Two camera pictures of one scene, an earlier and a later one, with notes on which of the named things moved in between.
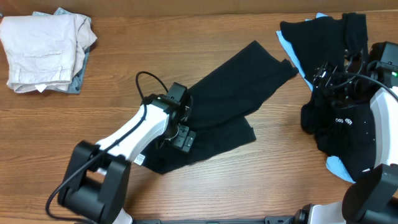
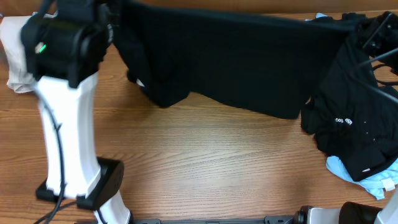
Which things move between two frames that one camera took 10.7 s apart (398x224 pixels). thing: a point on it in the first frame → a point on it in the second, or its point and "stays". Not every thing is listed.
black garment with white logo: (346, 132) stays
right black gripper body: (344, 93) → (386, 41)
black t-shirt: (219, 99) → (263, 63)
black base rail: (272, 219) stays
